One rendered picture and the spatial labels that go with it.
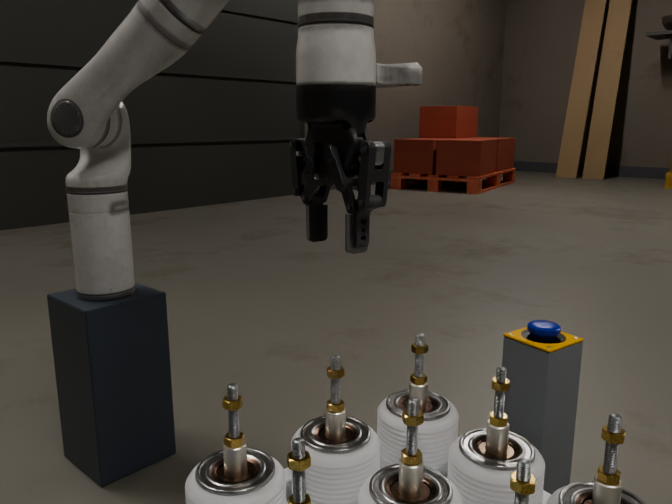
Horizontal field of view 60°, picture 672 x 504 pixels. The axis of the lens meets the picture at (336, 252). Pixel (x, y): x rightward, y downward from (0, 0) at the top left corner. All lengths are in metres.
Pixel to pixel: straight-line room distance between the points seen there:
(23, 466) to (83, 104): 0.63
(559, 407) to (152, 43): 0.73
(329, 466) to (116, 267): 0.53
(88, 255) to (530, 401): 0.68
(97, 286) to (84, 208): 0.13
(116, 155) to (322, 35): 0.55
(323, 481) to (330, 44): 0.42
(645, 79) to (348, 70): 6.80
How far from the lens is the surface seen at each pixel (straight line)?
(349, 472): 0.63
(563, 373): 0.79
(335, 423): 0.64
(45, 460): 1.21
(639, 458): 1.22
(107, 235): 0.99
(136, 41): 0.91
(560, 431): 0.83
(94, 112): 0.95
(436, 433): 0.69
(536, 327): 0.78
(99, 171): 0.99
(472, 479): 0.63
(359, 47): 0.55
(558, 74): 7.59
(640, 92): 7.29
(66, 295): 1.07
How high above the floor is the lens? 0.58
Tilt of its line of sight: 12 degrees down
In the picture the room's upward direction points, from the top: straight up
